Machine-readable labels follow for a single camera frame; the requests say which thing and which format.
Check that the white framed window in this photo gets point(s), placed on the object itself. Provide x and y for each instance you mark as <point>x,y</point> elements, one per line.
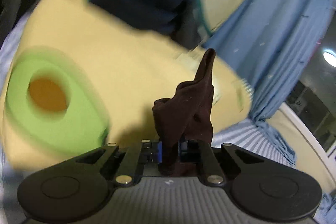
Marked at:
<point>306,119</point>

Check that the yellow avocado print quilt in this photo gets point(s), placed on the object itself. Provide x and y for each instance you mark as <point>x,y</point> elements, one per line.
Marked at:
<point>75,77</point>

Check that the maroon vintage print sweatshirt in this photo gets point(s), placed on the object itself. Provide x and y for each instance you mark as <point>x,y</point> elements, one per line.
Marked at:
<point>186,116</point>

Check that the left blue star curtain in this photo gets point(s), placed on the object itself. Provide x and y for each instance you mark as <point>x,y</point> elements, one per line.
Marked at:
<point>268,43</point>

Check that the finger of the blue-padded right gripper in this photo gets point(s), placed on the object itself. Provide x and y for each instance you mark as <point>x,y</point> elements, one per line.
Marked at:
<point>201,155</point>

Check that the blue checked bed sheet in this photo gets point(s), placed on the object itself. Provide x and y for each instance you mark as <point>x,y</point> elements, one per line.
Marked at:
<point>245,134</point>

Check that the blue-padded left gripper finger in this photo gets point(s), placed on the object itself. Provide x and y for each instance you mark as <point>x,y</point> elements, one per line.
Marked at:
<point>142,160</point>

